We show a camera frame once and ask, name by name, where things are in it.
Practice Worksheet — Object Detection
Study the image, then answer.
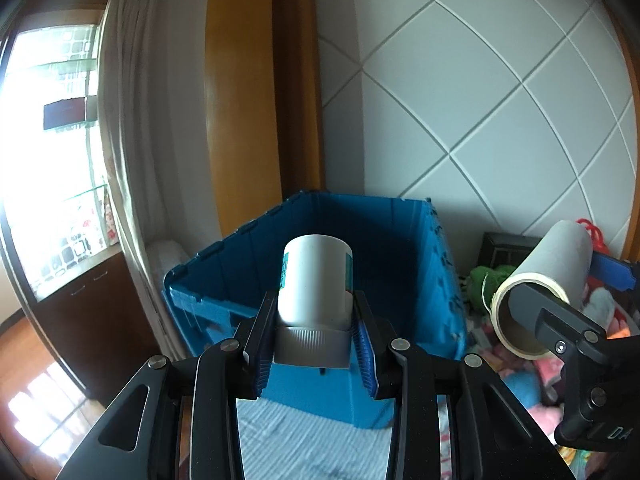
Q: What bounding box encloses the white paper roll tube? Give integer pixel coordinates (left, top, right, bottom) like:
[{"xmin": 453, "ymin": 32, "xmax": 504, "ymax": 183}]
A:
[{"xmin": 490, "ymin": 220, "xmax": 592, "ymax": 360}]

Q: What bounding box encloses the white bottle teal label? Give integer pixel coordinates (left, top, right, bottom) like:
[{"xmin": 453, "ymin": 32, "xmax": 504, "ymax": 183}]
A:
[{"xmin": 274, "ymin": 234, "xmax": 354, "ymax": 370}]

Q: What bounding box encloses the red plastic handbag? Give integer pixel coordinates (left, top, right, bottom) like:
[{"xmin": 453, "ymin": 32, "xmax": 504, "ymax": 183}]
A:
[{"xmin": 577, "ymin": 218, "xmax": 610, "ymax": 255}]

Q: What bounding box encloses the green plush toy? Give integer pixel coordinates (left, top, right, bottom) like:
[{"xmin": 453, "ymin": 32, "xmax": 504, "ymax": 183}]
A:
[{"xmin": 465, "ymin": 264, "xmax": 515, "ymax": 314}]

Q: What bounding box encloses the black box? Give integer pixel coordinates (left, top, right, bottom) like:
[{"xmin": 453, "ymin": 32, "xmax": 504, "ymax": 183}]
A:
[{"xmin": 476, "ymin": 232, "xmax": 540, "ymax": 269}]

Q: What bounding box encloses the blue plastic storage crate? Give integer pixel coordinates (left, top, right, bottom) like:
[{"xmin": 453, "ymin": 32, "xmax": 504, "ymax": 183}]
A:
[{"xmin": 164, "ymin": 192, "xmax": 466, "ymax": 429}]

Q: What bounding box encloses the dark wooden cabinet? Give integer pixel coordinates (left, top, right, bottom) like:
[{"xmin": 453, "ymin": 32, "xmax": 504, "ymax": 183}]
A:
[{"xmin": 34, "ymin": 252, "xmax": 160, "ymax": 406}]

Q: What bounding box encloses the white curtain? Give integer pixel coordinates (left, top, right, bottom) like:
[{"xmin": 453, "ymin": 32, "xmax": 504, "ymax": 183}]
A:
[{"xmin": 98, "ymin": 0, "xmax": 186, "ymax": 361}]

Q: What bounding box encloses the wooden headboard frame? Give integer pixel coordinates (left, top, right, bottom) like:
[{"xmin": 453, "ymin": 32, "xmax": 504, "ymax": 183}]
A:
[{"xmin": 204, "ymin": 0, "xmax": 326, "ymax": 235}]

